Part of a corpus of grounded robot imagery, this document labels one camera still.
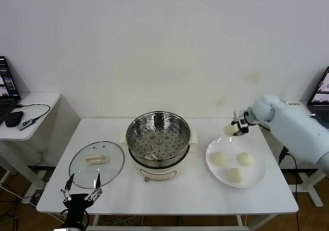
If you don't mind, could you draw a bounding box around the round white plate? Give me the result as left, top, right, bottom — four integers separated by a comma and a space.
205, 137, 267, 189

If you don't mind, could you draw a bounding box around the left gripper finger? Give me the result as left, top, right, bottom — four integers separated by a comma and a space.
84, 173, 103, 202
60, 173, 76, 202

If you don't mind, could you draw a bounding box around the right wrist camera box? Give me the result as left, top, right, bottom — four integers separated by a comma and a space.
233, 109, 248, 128

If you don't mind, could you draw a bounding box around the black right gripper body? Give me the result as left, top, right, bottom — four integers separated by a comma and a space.
237, 117, 250, 136

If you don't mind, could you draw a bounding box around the cream electric cooking pot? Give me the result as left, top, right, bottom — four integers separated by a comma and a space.
119, 129, 199, 183

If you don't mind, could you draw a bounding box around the thin black usb cable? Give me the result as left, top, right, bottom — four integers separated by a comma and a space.
15, 103, 51, 121

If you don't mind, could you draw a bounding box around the grey usb hub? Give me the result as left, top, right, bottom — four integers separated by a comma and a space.
20, 118, 36, 131

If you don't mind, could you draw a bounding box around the round glass pot lid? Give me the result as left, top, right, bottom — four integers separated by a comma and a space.
68, 141, 125, 189

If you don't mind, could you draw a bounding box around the white work table frame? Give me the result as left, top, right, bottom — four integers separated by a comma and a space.
84, 214, 281, 231

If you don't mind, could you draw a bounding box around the black computer mouse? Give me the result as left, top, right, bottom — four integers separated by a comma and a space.
5, 111, 25, 128

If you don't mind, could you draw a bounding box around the black open laptop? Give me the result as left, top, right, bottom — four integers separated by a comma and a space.
0, 56, 22, 126

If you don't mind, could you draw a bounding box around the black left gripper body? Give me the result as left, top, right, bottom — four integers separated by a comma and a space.
63, 192, 90, 218

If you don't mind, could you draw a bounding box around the thin white floor cable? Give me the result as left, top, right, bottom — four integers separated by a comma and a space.
0, 183, 39, 208
107, 215, 144, 226

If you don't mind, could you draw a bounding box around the stainless steel steamer basket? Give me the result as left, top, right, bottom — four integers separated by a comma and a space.
125, 111, 192, 166

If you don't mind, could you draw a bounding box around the white side table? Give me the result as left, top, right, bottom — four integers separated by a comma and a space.
284, 101, 329, 207
0, 92, 62, 190

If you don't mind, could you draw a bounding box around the dark grey open laptop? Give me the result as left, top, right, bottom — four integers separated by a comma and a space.
307, 66, 329, 129

